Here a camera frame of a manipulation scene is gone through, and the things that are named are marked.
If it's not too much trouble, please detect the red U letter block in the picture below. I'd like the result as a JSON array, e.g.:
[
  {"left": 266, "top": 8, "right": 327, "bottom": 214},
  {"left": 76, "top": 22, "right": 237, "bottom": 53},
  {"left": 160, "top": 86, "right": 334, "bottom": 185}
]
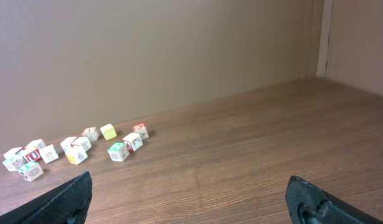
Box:
[{"left": 21, "top": 147, "right": 41, "bottom": 162}]

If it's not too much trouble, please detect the green V letter block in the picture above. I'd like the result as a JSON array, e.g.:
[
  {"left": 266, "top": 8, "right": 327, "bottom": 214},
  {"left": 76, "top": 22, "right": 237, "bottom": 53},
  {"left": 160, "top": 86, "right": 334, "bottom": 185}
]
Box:
[{"left": 17, "top": 161, "right": 44, "bottom": 182}]

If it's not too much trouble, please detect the red picture block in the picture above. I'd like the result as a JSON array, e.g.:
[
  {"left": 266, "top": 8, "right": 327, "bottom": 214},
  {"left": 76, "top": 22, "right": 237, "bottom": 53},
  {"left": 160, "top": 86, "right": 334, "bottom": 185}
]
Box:
[{"left": 70, "top": 137, "right": 92, "bottom": 151}]

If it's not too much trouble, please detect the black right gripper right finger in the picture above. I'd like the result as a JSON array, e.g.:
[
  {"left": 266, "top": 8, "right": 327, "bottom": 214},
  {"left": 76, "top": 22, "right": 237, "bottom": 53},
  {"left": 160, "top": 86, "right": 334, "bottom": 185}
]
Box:
[{"left": 285, "top": 175, "right": 383, "bottom": 224}]

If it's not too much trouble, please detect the white block red side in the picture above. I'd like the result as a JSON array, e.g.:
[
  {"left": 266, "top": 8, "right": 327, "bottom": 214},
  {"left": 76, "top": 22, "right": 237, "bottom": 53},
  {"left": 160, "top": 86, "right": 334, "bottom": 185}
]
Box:
[{"left": 122, "top": 133, "right": 143, "bottom": 152}]

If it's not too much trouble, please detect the white block far left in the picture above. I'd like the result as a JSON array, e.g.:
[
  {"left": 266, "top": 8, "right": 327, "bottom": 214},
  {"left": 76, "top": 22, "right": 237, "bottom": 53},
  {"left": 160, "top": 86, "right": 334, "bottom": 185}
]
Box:
[{"left": 4, "top": 147, "right": 24, "bottom": 159}]

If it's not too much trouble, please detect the red A letter block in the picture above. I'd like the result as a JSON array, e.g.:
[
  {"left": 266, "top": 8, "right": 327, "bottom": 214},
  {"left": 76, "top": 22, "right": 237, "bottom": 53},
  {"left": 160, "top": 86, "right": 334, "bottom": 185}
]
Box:
[{"left": 82, "top": 126, "right": 100, "bottom": 142}]

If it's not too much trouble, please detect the green Z letter block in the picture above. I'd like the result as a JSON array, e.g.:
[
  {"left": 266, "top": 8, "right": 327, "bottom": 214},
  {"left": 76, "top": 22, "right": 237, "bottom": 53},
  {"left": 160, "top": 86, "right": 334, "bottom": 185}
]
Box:
[{"left": 108, "top": 142, "right": 130, "bottom": 162}]

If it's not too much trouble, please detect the white block red edge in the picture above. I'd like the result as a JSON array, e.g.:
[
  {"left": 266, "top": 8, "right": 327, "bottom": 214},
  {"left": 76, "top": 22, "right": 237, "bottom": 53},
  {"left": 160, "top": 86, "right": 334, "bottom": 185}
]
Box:
[{"left": 39, "top": 144, "right": 59, "bottom": 164}]

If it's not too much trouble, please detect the green J letter block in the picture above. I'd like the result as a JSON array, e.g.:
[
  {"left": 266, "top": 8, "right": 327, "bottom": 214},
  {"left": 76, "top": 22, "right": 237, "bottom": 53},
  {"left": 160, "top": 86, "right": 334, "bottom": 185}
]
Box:
[{"left": 2, "top": 154, "right": 27, "bottom": 172}]

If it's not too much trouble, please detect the red O letter block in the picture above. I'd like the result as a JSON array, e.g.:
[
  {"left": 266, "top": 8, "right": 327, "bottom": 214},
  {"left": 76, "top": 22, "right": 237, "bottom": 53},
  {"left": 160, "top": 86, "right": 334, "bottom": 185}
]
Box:
[{"left": 133, "top": 123, "right": 149, "bottom": 139}]

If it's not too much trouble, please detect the white block top row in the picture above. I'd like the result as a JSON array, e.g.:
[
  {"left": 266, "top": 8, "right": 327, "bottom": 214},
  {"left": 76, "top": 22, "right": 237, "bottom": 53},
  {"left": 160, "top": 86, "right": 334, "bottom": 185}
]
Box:
[{"left": 26, "top": 139, "right": 46, "bottom": 149}]

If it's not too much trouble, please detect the yellow edged white block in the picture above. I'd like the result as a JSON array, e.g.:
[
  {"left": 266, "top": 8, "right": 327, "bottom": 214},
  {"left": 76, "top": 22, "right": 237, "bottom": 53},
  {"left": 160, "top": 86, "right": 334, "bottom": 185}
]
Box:
[{"left": 100, "top": 124, "right": 117, "bottom": 141}]

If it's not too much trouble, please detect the plain white wooden block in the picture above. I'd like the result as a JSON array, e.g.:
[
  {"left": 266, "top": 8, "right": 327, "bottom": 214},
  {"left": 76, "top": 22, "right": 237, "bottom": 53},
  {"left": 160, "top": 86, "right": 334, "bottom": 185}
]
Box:
[{"left": 60, "top": 136, "right": 77, "bottom": 152}]

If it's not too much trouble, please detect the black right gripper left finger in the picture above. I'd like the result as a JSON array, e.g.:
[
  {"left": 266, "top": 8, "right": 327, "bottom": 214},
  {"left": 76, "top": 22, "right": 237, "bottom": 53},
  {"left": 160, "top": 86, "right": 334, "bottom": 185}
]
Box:
[{"left": 0, "top": 171, "right": 92, "bottom": 224}]

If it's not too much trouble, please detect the yellow picture block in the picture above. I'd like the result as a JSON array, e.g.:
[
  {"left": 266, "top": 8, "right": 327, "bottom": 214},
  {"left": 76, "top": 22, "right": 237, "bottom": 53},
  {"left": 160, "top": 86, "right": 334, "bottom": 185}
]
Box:
[{"left": 65, "top": 146, "right": 88, "bottom": 165}]

